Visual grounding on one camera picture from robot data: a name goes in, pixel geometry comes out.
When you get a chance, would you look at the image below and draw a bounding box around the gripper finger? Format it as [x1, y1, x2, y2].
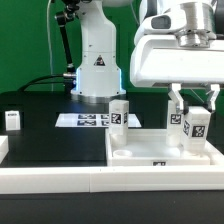
[168, 83, 184, 114]
[206, 84, 220, 113]

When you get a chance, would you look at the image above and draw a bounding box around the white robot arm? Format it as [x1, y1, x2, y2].
[62, 0, 224, 113]

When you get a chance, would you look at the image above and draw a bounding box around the white vertical cable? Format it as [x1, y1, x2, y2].
[46, 0, 55, 92]

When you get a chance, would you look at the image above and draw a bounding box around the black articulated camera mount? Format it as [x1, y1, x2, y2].
[55, 0, 80, 93]

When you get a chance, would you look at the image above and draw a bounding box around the white left fence rail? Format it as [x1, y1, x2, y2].
[0, 136, 9, 164]

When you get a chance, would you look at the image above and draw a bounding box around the white right fence rail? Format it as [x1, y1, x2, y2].
[205, 142, 224, 166]

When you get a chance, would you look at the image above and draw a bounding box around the black cable bundle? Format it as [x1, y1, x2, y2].
[17, 74, 68, 93]

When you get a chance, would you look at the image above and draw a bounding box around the white fence rail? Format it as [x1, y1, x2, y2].
[205, 142, 224, 166]
[0, 166, 224, 194]
[0, 136, 9, 164]

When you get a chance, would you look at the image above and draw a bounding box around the white front fence rail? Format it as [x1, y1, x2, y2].
[0, 166, 224, 194]

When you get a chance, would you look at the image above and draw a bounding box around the white fiducial marker base sheet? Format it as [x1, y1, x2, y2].
[55, 113, 141, 128]

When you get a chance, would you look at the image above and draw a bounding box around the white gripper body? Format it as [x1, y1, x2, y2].
[130, 35, 224, 88]

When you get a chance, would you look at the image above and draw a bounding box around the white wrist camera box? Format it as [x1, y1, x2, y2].
[134, 9, 187, 44]

